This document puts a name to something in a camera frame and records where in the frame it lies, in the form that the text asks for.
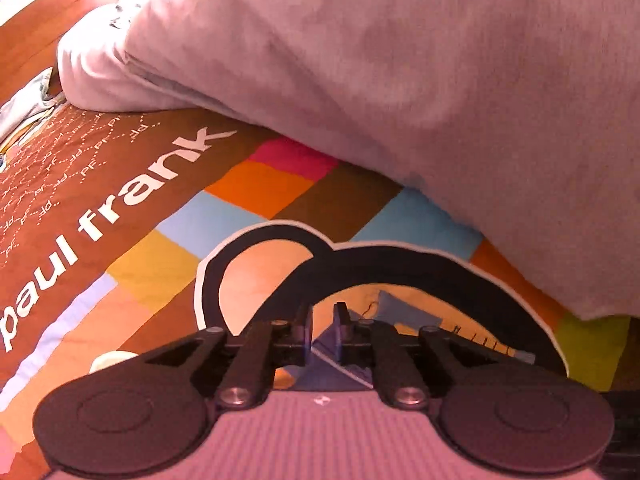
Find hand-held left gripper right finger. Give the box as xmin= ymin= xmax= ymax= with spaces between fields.
xmin=334 ymin=302 xmax=508 ymax=409

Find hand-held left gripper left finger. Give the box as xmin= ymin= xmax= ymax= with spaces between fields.
xmin=140 ymin=302 xmax=314 ymax=409

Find blue printed pants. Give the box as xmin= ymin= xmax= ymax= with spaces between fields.
xmin=277 ymin=285 xmax=538 ymax=392

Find colourful printed blanket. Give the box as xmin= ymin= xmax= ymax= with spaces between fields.
xmin=0 ymin=100 xmax=633 ymax=480

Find pale grey quilt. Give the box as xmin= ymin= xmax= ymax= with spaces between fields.
xmin=56 ymin=0 xmax=640 ymax=322

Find wooden headboard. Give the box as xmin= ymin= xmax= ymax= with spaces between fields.
xmin=0 ymin=0 xmax=157 ymax=111

